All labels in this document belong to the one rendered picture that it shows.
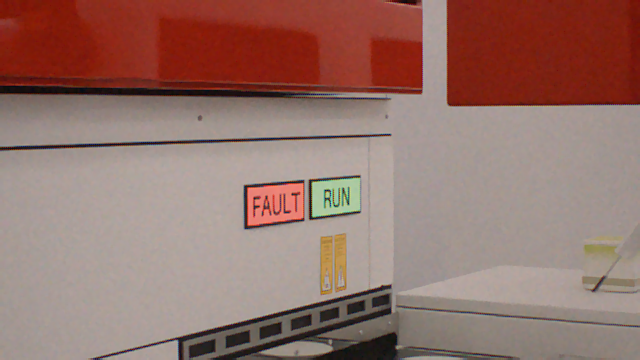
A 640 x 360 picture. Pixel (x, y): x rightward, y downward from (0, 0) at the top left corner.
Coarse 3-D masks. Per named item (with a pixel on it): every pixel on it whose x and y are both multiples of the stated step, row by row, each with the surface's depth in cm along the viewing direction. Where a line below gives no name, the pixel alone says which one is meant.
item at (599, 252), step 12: (588, 240) 161; (600, 240) 161; (612, 240) 160; (588, 252) 161; (600, 252) 160; (612, 252) 160; (588, 264) 161; (600, 264) 161; (612, 264) 160; (624, 264) 159; (636, 264) 159; (588, 276) 161; (600, 276) 161; (612, 276) 160; (624, 276) 159; (636, 276) 159; (588, 288) 162; (600, 288) 161; (612, 288) 160; (624, 288) 159; (636, 288) 159
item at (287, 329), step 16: (336, 304) 149; (352, 304) 153; (368, 304) 155; (384, 304) 160; (272, 320) 137; (288, 320) 140; (304, 320) 144; (320, 320) 147; (336, 320) 149; (208, 336) 127; (224, 336) 129; (240, 336) 133; (256, 336) 134; (272, 336) 137; (288, 336) 140; (192, 352) 125; (208, 352) 128; (224, 352) 129
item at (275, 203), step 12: (252, 192) 133; (264, 192) 135; (276, 192) 137; (288, 192) 139; (300, 192) 141; (252, 204) 133; (264, 204) 135; (276, 204) 137; (288, 204) 139; (300, 204) 141; (252, 216) 133; (264, 216) 135; (276, 216) 137; (288, 216) 139; (300, 216) 141
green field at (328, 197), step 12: (336, 180) 148; (348, 180) 150; (312, 192) 143; (324, 192) 146; (336, 192) 148; (348, 192) 150; (312, 204) 143; (324, 204) 146; (336, 204) 148; (348, 204) 151
